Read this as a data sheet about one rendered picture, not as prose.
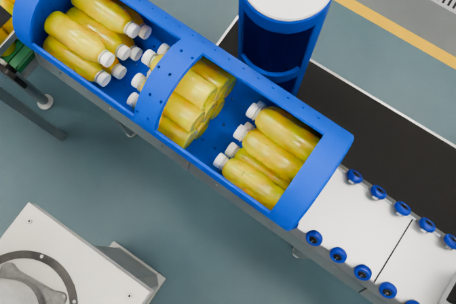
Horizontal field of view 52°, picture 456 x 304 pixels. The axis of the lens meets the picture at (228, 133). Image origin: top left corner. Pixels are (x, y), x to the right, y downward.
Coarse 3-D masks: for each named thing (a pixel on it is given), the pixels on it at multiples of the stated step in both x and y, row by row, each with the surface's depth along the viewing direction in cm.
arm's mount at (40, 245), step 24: (24, 216) 119; (48, 216) 119; (0, 240) 118; (24, 240) 118; (48, 240) 118; (72, 240) 117; (0, 264) 116; (24, 264) 116; (48, 264) 116; (72, 264) 116; (96, 264) 116; (72, 288) 114; (96, 288) 114; (120, 288) 114; (144, 288) 114
